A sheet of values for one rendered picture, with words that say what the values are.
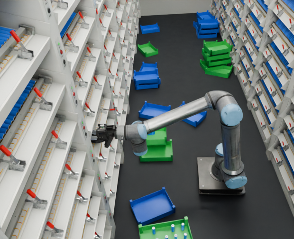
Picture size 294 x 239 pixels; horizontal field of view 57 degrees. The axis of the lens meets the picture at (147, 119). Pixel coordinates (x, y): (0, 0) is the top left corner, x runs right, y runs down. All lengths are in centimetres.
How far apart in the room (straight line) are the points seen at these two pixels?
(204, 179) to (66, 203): 131
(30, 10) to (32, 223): 69
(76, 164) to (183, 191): 121
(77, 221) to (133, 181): 109
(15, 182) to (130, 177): 170
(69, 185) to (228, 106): 92
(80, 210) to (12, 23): 88
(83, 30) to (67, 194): 86
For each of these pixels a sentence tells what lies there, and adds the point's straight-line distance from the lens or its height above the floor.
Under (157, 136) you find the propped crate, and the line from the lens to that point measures 269.
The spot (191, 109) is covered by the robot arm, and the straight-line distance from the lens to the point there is 169.
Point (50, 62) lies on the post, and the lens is 112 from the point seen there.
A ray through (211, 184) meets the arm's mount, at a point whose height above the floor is 13.
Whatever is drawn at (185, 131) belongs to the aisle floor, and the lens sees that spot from 281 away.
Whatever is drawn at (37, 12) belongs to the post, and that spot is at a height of 164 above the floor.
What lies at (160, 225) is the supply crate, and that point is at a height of 35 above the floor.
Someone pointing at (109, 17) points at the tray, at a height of 115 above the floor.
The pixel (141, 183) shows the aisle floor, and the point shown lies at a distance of 240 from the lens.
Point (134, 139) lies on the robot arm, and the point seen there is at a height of 82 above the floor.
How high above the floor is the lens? 194
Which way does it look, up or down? 41 degrees down
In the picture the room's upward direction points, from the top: 5 degrees counter-clockwise
